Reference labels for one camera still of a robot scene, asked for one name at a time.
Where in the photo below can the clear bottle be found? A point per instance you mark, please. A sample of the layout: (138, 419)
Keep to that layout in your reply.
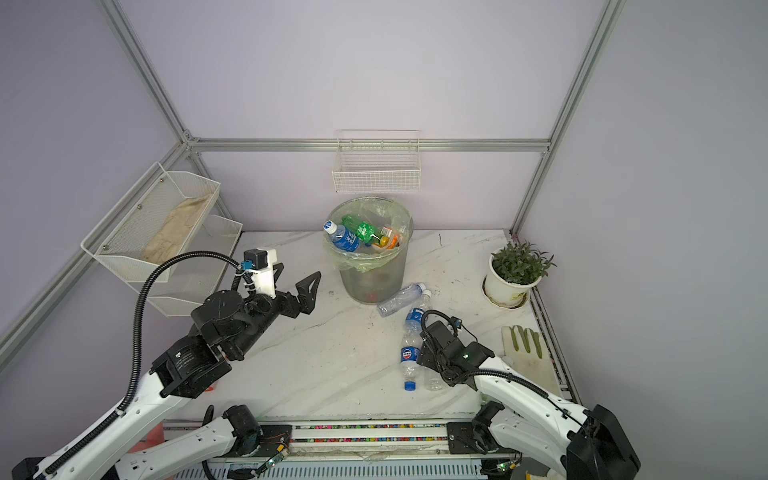
(401, 299)

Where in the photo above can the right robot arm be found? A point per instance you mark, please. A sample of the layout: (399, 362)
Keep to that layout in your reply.
(568, 438)

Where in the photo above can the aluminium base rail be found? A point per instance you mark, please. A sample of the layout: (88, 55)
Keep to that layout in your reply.
(383, 446)

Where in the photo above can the beige cloth in shelf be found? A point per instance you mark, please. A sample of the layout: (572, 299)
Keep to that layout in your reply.
(178, 225)

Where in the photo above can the pink watering can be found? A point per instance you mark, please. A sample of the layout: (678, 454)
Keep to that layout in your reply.
(154, 437)

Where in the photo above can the grey bin with green liner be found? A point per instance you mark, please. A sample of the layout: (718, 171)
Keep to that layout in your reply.
(371, 274)

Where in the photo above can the white green work glove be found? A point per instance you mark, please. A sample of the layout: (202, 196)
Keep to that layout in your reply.
(526, 352)

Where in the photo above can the green soda bottle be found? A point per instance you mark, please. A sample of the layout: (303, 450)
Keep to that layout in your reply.
(366, 232)

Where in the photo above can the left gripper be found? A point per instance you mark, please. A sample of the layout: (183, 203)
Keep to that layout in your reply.
(306, 303)

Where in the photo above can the potted green plant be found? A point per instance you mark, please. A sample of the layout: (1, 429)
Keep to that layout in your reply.
(513, 271)

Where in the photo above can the pepsi bottle blue cap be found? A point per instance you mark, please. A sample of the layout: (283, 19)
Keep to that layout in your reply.
(409, 356)

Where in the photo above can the white two-tier mesh shelf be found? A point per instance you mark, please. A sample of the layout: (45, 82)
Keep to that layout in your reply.
(167, 213)

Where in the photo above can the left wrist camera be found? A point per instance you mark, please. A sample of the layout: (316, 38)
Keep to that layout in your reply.
(258, 271)

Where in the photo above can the white wire wall basket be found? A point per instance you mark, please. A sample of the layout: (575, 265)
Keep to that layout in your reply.
(370, 161)

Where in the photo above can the blue label water bottle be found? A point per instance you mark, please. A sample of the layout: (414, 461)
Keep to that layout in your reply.
(414, 317)

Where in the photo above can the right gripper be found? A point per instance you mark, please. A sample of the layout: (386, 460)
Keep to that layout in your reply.
(425, 356)

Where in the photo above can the orange label yellow cap bottle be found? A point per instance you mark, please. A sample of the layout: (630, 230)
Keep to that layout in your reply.
(390, 237)

